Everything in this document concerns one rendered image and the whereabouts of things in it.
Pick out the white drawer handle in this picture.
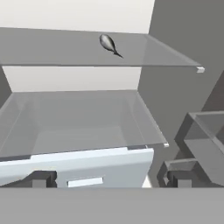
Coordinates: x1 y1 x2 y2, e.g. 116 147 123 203
66 176 105 188

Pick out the grey fridge door bin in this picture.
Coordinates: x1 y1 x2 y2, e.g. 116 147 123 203
157 158 200 187
174 110 224 186

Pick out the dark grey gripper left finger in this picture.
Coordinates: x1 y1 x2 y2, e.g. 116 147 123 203
1 170 58 189

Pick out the white fridge drawer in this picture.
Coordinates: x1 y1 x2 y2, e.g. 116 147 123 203
0 147 155 189

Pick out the grey fish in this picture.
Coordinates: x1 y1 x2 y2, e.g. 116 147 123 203
99 33 124 60

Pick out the glass fridge shelf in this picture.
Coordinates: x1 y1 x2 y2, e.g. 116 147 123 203
0 89 170 162
0 26 206 74

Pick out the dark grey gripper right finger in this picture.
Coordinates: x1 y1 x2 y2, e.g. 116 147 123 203
166 170 223 189

